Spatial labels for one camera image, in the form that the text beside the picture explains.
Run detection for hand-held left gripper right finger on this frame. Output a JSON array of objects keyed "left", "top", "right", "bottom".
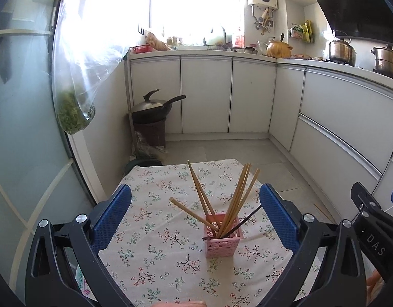
[{"left": 259, "top": 183, "right": 366, "bottom": 307}]

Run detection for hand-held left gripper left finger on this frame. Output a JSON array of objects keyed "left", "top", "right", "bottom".
[{"left": 25, "top": 184, "right": 133, "bottom": 307}]

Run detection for black chopstick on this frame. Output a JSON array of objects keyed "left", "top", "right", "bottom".
[{"left": 220, "top": 205, "right": 262, "bottom": 238}]

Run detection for pink plastic utensil basket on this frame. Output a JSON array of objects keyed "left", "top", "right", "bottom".
[{"left": 202, "top": 213, "right": 245, "bottom": 258}]

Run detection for dark green stool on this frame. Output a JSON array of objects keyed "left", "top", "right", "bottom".
[{"left": 124, "top": 158, "right": 164, "bottom": 175}]

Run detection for floral tablecloth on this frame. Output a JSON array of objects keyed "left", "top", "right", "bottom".
[{"left": 75, "top": 158, "right": 322, "bottom": 307}]

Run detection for bag of greens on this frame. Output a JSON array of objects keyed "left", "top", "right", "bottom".
[{"left": 130, "top": 132, "right": 169, "bottom": 161}]

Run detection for brown wok stand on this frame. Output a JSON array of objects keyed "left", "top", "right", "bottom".
[{"left": 132, "top": 119, "right": 167, "bottom": 148}]

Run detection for black wok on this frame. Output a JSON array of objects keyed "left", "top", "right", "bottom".
[{"left": 130, "top": 89, "right": 187, "bottom": 124}]

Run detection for frosted glass door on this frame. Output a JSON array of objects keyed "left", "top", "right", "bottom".
[{"left": 0, "top": 0, "right": 99, "bottom": 307}]

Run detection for white kitchen cabinets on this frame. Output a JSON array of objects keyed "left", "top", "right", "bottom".
[{"left": 123, "top": 50, "right": 393, "bottom": 221}]

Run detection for steel stacked steamer pot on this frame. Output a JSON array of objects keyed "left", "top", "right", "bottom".
[{"left": 371, "top": 44, "right": 393, "bottom": 78}]

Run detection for plastic bag of green vegetables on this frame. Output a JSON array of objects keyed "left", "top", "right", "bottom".
[{"left": 52, "top": 0, "right": 130, "bottom": 135}]

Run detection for steel cooking pot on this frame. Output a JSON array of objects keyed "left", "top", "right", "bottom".
[{"left": 328, "top": 37, "right": 357, "bottom": 67}]

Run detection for golden clay pot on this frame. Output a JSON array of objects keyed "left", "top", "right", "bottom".
[{"left": 266, "top": 33, "right": 294, "bottom": 59}]

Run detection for small steel bowls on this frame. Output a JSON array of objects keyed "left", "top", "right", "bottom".
[{"left": 231, "top": 46, "right": 258, "bottom": 55}]

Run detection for red plastic basket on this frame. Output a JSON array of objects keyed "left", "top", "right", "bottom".
[{"left": 129, "top": 45, "right": 156, "bottom": 54}]

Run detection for brown woven tray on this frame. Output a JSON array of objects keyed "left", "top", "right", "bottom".
[{"left": 145, "top": 31, "right": 173, "bottom": 51}]

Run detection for red bottle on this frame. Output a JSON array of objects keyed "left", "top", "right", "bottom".
[{"left": 234, "top": 26, "right": 246, "bottom": 48}]

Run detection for metal dish rack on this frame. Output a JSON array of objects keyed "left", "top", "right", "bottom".
[{"left": 203, "top": 26, "right": 233, "bottom": 51}]

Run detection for yellow hanging packets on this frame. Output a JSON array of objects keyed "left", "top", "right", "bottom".
[{"left": 302, "top": 20, "right": 314, "bottom": 43}]

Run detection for black range hood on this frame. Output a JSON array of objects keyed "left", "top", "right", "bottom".
[{"left": 299, "top": 0, "right": 393, "bottom": 39}]

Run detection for wall rack with packets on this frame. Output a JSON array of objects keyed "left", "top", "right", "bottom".
[{"left": 289, "top": 22, "right": 304, "bottom": 39}]

